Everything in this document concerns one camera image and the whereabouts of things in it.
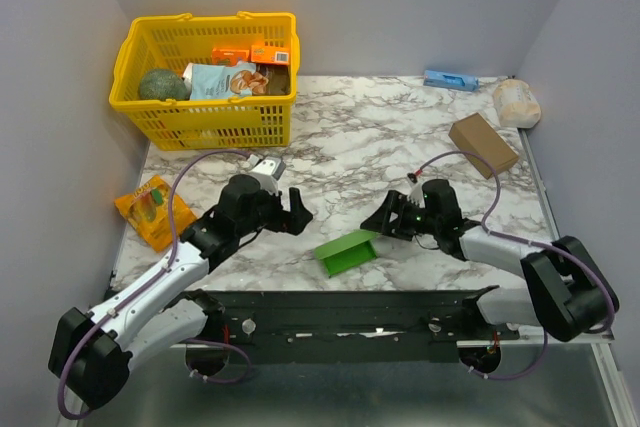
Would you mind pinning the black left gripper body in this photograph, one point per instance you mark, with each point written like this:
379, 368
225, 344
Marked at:
269, 213

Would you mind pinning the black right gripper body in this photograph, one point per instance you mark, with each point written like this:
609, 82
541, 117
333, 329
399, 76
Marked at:
401, 219

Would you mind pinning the green paper box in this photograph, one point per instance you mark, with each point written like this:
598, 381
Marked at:
346, 252

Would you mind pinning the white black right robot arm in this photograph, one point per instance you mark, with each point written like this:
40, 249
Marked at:
565, 293

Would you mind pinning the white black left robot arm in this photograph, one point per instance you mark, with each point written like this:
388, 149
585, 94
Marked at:
92, 352

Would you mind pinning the brown cardboard box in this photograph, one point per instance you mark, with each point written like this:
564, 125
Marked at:
483, 146

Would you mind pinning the light blue carton box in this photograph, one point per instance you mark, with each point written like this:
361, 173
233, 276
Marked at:
460, 82

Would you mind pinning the orange barcode box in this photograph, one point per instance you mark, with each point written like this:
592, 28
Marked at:
268, 54

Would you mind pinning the orange snack box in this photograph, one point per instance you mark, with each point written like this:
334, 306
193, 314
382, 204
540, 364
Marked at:
229, 56

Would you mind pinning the orange candy bag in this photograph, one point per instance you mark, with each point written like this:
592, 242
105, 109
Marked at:
146, 210

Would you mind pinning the light blue snack pouch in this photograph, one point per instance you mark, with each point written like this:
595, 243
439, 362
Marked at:
217, 82

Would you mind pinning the beige wrapped paper bag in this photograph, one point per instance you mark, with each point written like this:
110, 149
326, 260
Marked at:
516, 105

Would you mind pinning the green round melon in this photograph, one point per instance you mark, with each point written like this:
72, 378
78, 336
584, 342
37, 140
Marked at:
162, 84

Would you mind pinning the yellow plastic shopping basket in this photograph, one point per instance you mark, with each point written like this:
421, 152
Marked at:
175, 41

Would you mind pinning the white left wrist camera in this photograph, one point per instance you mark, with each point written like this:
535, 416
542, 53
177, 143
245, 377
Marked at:
268, 171

